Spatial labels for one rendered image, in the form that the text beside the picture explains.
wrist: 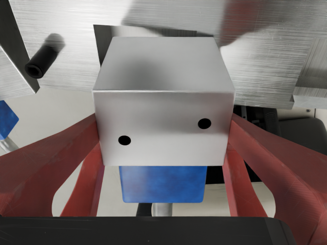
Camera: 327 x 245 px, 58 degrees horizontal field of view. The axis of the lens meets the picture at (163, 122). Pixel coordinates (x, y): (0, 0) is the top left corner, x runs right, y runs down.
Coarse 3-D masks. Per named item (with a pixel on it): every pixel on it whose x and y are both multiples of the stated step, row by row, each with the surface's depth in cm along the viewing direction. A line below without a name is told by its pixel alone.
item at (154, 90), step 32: (128, 64) 12; (160, 64) 12; (192, 64) 12; (224, 64) 12; (96, 96) 10; (128, 96) 10; (160, 96) 10; (192, 96) 10; (224, 96) 10; (128, 128) 11; (160, 128) 11; (192, 128) 11; (224, 128) 11; (128, 160) 12; (160, 160) 12; (192, 160) 12; (128, 192) 15; (160, 192) 15; (192, 192) 15
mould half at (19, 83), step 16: (0, 0) 22; (0, 16) 21; (0, 32) 21; (16, 32) 23; (0, 48) 21; (16, 48) 22; (0, 64) 22; (16, 64) 22; (0, 80) 23; (16, 80) 23; (32, 80) 24; (0, 96) 25; (16, 96) 24
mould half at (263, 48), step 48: (48, 0) 14; (96, 0) 14; (144, 0) 14; (192, 0) 14; (240, 0) 13; (288, 0) 13; (96, 48) 16; (240, 48) 15; (288, 48) 14; (240, 96) 17; (288, 96) 16
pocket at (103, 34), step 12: (96, 24) 16; (96, 36) 16; (108, 36) 18; (120, 36) 18; (132, 36) 18; (144, 36) 18; (156, 36) 18; (168, 36) 18; (180, 36) 18; (192, 36) 18; (108, 48) 18
